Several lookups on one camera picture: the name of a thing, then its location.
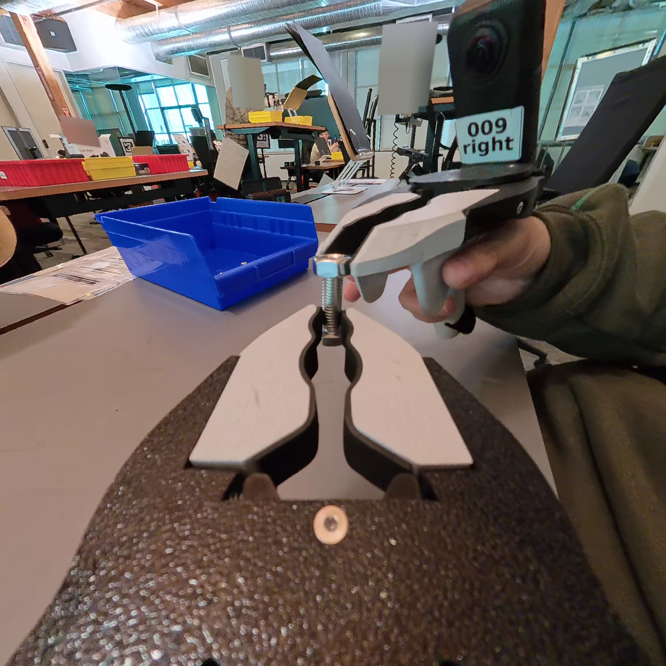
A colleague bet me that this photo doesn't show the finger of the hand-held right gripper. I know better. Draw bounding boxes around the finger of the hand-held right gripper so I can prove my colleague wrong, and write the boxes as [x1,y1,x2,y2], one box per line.
[322,193,422,258]
[350,189,501,304]

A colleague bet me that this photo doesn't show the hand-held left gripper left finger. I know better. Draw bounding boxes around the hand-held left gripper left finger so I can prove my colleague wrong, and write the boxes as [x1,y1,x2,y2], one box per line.
[188,305,320,487]

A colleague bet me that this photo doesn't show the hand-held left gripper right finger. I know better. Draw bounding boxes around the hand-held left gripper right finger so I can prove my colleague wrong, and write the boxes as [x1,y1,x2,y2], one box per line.
[342,307,474,491]

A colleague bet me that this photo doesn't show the silver hex nut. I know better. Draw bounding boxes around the silver hex nut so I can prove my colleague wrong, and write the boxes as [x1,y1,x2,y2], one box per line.
[313,254,351,278]

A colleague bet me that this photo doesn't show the silver hex bolt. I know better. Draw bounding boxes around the silver hex bolt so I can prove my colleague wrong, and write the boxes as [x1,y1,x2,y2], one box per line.
[321,276,348,348]

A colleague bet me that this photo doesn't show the blue plastic bin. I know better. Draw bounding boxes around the blue plastic bin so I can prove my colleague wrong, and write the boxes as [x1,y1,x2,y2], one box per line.
[95,197,319,311]

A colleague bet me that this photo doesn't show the person's right forearm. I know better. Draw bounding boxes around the person's right forearm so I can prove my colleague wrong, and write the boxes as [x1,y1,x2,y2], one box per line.
[476,183,666,367]

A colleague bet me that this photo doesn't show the grey desk with wood edge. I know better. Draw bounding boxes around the grey desk with wood edge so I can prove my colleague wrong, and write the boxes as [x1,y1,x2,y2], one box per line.
[291,177,417,233]

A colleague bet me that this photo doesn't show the standing desk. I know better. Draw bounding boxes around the standing desk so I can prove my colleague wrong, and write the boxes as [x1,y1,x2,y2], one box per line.
[217,122,313,196]

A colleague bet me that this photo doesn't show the person's right hand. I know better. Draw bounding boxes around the person's right hand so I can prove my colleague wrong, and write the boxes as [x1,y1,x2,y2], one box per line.
[343,216,551,324]

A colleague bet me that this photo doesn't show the white document stand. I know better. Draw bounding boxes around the white document stand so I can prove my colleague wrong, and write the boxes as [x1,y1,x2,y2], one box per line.
[322,159,375,194]

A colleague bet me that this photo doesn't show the black office chair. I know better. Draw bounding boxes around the black office chair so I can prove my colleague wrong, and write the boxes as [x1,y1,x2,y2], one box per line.
[541,68,666,201]

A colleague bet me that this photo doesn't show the instruction board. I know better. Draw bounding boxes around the instruction board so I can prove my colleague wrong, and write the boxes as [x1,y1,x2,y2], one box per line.
[286,23,376,162]

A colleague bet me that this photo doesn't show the black beige board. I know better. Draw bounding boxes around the black beige board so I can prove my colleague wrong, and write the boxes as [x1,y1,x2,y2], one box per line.
[283,74,323,112]

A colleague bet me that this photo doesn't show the grey tilted board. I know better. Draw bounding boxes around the grey tilted board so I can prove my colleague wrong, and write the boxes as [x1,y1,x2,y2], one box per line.
[213,138,250,190]

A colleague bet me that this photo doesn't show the red plastic bin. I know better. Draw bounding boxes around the red plastic bin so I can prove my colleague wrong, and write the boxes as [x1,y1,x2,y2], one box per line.
[0,159,90,187]
[133,154,189,175]

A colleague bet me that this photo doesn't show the person's olive hoodie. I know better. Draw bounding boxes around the person's olive hoodie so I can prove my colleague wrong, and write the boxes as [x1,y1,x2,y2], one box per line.
[526,359,666,666]

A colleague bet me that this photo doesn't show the printed paper sheets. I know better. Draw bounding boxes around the printed paper sheets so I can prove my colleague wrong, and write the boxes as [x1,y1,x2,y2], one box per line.
[0,246,138,305]

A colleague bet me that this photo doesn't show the yellow plastic bin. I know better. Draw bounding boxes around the yellow plastic bin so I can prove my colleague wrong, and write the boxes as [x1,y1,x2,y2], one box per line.
[83,156,137,181]

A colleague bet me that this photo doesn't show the wooden table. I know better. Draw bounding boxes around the wooden table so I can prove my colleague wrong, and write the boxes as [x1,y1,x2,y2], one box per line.
[0,169,209,204]

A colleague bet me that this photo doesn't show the black floor lamp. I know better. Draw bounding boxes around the black floor lamp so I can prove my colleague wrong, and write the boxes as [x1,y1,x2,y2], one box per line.
[105,83,138,137]

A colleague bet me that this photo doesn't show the black camera on stand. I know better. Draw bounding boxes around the black camera on stand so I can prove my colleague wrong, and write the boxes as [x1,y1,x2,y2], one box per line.
[394,146,434,183]

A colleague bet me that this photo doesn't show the framed wall board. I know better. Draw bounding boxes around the framed wall board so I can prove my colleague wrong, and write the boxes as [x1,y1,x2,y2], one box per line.
[557,39,659,142]

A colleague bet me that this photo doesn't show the silver ventilation duct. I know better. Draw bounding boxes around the silver ventilation duct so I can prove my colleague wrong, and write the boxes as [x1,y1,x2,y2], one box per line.
[117,0,453,45]

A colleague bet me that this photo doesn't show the black wall speaker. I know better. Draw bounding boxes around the black wall speaker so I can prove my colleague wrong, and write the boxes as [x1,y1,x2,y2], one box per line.
[34,17,78,53]

